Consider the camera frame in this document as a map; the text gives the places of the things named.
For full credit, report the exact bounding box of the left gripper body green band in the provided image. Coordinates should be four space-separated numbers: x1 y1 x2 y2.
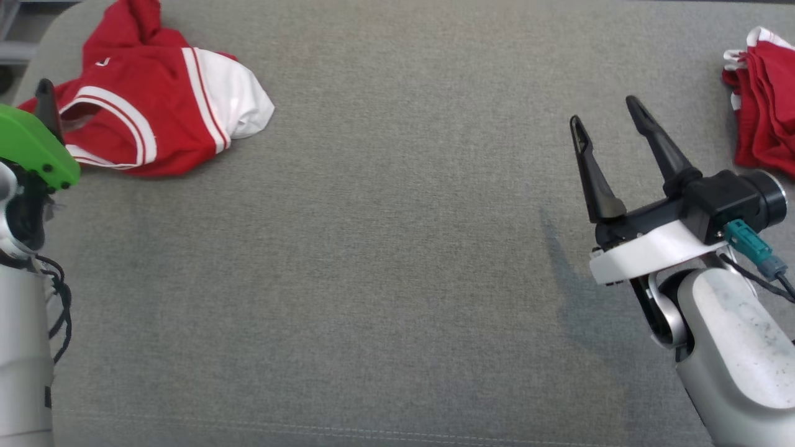
0 104 81 192

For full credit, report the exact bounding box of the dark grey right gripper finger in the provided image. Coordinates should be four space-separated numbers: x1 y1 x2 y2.
625 95 702 198
570 115 628 224

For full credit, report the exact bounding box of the red white basketball jersey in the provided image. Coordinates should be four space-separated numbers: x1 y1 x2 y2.
17 0 275 178

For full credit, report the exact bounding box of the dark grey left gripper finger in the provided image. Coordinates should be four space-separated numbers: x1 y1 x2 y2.
34 79 66 148

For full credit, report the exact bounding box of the arm black cable teal plug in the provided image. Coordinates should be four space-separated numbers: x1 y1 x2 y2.
31 251 73 367
720 219 795 305

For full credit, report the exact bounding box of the red shorts white trim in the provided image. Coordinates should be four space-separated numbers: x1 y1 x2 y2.
722 26 795 181

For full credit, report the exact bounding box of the left arm black cable teal plug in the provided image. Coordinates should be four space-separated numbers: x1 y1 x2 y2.
31 251 73 367

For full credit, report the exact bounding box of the right arm black cable teal plug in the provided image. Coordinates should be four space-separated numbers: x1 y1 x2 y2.
720 219 795 305

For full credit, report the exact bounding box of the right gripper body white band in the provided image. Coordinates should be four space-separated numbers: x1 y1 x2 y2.
589 196 730 286

